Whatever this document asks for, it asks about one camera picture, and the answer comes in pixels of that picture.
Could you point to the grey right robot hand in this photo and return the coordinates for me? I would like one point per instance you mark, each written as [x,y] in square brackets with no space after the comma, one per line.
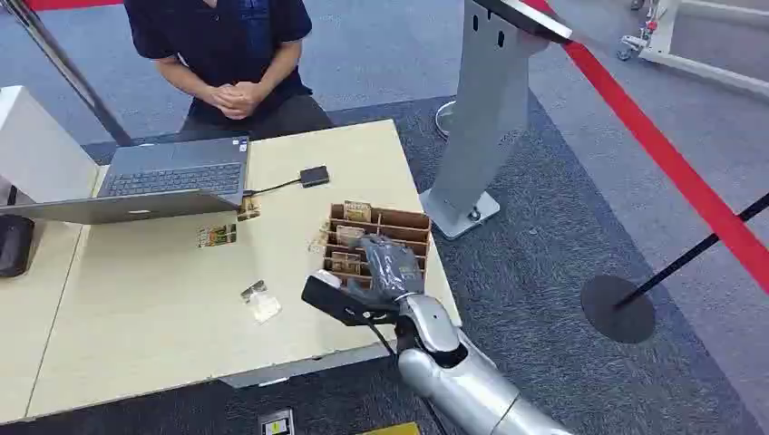
[390,267]

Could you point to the person's left hand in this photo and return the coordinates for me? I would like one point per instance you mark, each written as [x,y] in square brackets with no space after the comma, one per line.
[252,99]

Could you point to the person's right hand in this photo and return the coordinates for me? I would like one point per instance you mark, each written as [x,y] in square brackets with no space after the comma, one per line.
[219,99]

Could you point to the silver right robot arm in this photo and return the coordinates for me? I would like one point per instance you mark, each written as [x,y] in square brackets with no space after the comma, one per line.
[456,384]

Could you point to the wooden card box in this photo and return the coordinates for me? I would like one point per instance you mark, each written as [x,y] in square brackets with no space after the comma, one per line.
[396,225]

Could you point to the person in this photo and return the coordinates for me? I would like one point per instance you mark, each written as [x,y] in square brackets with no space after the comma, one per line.
[228,36]

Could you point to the pale brown card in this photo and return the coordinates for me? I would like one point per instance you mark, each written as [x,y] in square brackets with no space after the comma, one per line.
[319,240]

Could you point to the grey laptop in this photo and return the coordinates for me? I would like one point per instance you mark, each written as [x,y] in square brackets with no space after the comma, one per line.
[174,174]

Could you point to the black adapter box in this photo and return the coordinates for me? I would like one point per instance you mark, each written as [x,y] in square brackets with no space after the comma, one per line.
[315,176]

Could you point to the brown printed card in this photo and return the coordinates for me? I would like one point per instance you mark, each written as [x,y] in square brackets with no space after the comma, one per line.
[249,210]

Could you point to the clear card sleeve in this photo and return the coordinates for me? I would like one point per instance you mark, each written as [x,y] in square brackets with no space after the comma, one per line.
[265,308]
[253,290]

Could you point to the green printed card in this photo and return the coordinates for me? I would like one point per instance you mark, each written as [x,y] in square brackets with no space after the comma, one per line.
[216,235]

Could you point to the black slanted pole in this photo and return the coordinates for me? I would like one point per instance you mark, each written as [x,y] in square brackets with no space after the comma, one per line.
[66,69]

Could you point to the round grey stand base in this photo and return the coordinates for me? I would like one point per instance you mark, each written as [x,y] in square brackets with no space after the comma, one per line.
[443,120]

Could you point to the yellow floor marker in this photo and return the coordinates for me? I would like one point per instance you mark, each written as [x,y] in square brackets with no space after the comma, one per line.
[390,429]

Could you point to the grey kiosk stand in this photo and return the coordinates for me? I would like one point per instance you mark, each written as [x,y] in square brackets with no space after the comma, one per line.
[486,114]

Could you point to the white box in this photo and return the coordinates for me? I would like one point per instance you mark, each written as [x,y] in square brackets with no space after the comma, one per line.
[36,144]

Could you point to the floor socket plate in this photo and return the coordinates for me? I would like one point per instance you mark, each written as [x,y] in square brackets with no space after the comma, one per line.
[276,423]

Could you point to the black stanchion with round base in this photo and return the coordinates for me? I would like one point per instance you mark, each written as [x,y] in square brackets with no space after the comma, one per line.
[619,309]

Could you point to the black rounded object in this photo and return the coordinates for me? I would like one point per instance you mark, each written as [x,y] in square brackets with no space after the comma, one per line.
[14,246]

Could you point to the red barrier belt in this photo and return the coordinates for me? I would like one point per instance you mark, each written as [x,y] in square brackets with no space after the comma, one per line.
[661,156]

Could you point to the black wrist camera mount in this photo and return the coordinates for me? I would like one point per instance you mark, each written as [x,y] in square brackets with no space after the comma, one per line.
[342,306]

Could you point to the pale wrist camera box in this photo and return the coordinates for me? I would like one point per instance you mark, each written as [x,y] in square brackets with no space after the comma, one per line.
[327,279]

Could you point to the white wheeled frame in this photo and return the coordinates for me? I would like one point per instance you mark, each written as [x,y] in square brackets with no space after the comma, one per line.
[667,36]

